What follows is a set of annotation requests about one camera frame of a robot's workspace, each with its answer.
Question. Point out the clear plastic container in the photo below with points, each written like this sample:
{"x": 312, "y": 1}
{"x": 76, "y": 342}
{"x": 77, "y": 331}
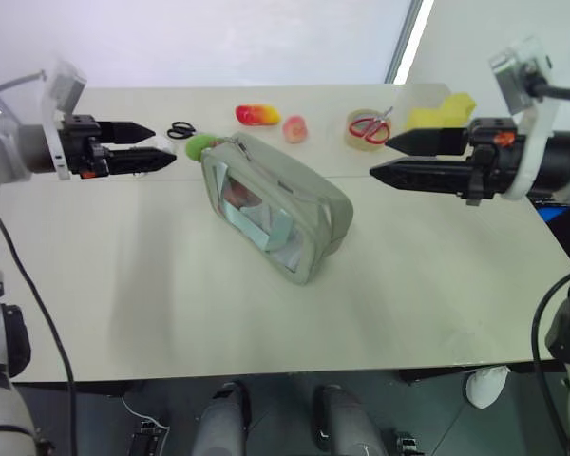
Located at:
{"x": 420, "y": 97}

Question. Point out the dark object beside table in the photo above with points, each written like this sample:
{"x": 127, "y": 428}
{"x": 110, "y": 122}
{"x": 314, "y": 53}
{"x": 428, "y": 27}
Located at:
{"x": 567, "y": 228}

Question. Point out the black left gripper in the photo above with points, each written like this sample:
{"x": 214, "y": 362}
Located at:
{"x": 81, "y": 142}

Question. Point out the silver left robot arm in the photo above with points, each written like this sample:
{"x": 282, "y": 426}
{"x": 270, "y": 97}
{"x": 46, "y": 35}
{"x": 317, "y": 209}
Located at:
{"x": 0, "y": 142}

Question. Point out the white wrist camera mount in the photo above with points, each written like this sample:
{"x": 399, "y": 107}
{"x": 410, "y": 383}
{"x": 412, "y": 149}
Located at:
{"x": 62, "y": 88}
{"x": 539, "y": 119}

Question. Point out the white window frame strip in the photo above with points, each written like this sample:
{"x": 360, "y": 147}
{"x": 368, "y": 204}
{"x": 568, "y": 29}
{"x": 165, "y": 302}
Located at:
{"x": 411, "y": 40}

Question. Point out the dark rounded grey robot leg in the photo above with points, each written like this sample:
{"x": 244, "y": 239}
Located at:
{"x": 344, "y": 423}
{"x": 221, "y": 423}

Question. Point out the pink toy peach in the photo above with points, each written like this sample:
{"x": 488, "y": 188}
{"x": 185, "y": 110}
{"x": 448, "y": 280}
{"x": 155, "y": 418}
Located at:
{"x": 295, "y": 129}

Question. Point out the green toy fruit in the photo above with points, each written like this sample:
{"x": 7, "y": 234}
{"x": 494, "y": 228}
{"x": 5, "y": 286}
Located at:
{"x": 197, "y": 145}

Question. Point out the white shoe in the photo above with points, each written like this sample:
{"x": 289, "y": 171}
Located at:
{"x": 485, "y": 385}

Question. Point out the grey metal rod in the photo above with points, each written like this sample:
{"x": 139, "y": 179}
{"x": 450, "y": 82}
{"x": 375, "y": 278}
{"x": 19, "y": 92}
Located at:
{"x": 14, "y": 83}

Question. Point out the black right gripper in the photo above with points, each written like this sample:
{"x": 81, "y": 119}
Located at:
{"x": 496, "y": 161}

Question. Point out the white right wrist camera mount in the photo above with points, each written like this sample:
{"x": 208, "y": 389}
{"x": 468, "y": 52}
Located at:
{"x": 539, "y": 119}

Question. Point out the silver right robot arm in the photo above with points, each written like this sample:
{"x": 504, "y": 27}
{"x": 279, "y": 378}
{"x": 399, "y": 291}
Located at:
{"x": 553, "y": 159}

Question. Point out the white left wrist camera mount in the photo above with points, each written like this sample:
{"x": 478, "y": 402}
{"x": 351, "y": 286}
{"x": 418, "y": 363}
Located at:
{"x": 62, "y": 88}

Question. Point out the grey zip pouch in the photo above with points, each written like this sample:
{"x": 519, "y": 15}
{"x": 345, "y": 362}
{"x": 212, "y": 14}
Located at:
{"x": 275, "y": 209}

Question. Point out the yellow sponge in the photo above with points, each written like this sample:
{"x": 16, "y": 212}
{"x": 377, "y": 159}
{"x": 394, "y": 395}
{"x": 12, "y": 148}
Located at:
{"x": 449, "y": 111}

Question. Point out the clear tape roll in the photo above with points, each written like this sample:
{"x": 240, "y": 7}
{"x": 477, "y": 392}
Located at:
{"x": 356, "y": 140}

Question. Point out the red yellow toy mango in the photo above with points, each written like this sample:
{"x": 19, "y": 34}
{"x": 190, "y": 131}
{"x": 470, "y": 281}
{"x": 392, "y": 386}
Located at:
{"x": 259, "y": 115}

